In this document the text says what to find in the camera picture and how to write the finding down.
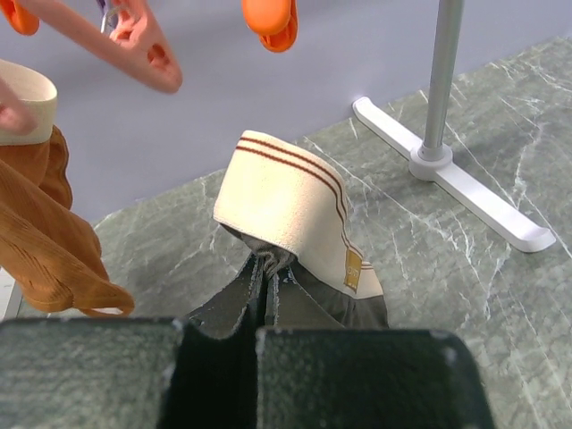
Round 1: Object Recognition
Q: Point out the orange brown hanging underwear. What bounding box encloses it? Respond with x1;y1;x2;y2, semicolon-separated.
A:
1;61;135;316

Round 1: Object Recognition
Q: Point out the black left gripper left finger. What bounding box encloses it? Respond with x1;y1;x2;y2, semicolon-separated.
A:
0;254;269;429

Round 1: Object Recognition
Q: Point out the white metal clothes rack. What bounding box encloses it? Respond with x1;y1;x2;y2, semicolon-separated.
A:
351;0;558;255

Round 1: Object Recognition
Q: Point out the dark brown boxer underwear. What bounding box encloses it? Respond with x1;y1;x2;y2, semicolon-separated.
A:
178;129;390;341

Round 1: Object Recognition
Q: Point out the pink round clip hanger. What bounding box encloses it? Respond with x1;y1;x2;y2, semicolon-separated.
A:
0;0;299;138

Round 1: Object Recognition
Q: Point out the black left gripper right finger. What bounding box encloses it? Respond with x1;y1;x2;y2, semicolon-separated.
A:
257;267;497;429

